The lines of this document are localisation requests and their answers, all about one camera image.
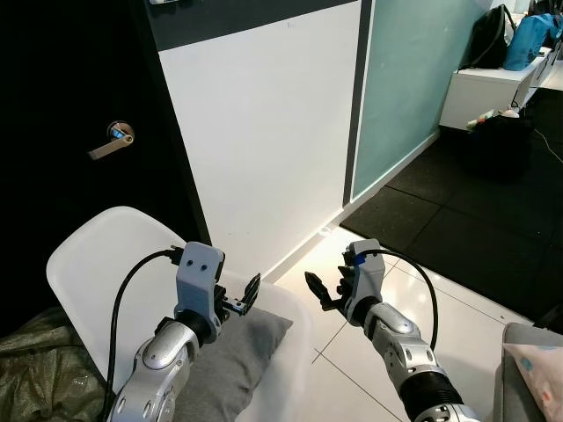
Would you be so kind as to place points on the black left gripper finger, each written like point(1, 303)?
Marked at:
point(236, 308)
point(252, 288)

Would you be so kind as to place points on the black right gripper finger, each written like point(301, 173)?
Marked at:
point(315, 283)
point(329, 301)

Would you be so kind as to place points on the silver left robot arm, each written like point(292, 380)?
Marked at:
point(163, 352)

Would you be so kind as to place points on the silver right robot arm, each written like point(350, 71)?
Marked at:
point(409, 352)

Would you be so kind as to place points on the grey pillow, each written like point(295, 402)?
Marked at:
point(251, 352)

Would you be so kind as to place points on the white plastic chair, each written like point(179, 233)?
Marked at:
point(106, 255)

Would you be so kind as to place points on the pink patterned pillow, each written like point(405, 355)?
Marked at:
point(544, 378)

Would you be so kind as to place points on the olive green blanket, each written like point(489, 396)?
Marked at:
point(44, 378)

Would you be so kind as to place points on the black bin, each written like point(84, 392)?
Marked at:
point(500, 145)

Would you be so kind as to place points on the white desk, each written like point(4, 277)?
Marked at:
point(484, 92)

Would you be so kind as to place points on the black door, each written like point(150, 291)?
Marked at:
point(62, 79)

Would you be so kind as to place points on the black backpack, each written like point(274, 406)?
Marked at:
point(486, 40)

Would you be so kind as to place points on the blue bag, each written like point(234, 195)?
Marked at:
point(528, 44)

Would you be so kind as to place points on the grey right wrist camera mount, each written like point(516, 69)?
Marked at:
point(368, 272)

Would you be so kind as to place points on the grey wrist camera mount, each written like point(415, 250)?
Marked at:
point(368, 272)
point(198, 272)

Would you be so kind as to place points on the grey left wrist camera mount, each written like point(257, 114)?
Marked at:
point(198, 272)

